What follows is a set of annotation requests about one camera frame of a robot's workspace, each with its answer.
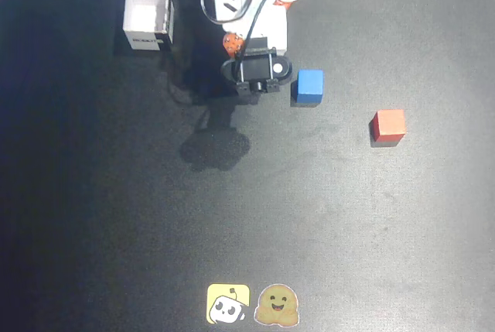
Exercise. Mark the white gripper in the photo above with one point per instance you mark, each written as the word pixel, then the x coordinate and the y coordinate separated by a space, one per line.
pixel 271 30

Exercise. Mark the red cube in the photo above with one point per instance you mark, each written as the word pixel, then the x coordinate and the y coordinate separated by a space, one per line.
pixel 390 125

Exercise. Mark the blue cube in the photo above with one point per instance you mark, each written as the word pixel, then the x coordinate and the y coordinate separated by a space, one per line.
pixel 309 86

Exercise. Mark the black webcam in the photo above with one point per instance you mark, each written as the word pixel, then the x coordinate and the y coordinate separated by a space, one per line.
pixel 255 69

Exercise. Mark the open white cardboard box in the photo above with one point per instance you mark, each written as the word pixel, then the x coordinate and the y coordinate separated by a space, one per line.
pixel 147 11

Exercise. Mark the black table mat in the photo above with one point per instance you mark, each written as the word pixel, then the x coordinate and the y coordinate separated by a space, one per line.
pixel 116 200

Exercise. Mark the yellow robot sticker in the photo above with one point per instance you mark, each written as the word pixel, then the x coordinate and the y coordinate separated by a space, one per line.
pixel 227 303

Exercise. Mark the hugging face emoji sticker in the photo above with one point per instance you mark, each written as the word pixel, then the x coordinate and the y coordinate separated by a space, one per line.
pixel 276 305

